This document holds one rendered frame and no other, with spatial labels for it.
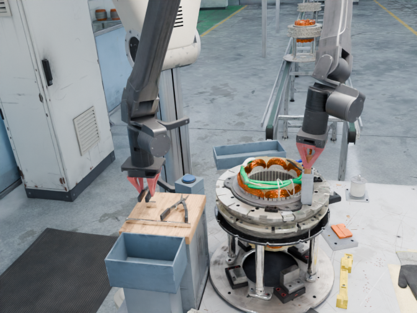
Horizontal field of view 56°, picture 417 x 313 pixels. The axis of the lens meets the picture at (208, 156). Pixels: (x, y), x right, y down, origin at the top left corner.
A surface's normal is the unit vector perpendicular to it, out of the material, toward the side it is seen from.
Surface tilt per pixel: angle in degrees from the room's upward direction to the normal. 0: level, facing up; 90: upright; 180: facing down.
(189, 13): 90
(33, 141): 90
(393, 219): 0
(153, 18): 85
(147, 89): 117
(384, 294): 0
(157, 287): 90
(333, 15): 59
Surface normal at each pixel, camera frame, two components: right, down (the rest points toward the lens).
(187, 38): 0.62, 0.31
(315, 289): -0.06, -0.90
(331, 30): -0.63, -0.36
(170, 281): -0.20, 0.44
